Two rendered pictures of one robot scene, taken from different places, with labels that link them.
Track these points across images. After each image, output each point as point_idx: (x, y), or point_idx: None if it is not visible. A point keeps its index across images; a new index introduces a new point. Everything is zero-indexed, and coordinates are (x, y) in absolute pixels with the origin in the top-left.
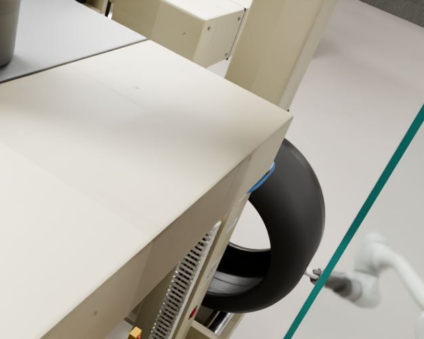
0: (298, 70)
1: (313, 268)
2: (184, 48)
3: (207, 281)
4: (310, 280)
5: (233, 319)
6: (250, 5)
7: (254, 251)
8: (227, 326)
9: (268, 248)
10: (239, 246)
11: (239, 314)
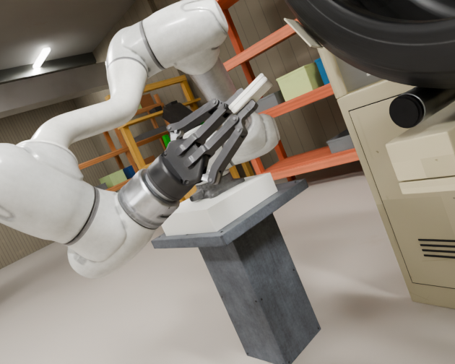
0: None
1: (240, 94)
2: None
3: None
4: (246, 130)
5: (451, 104)
6: None
7: (393, 19)
8: None
9: (349, 10)
10: (438, 22)
11: (438, 112)
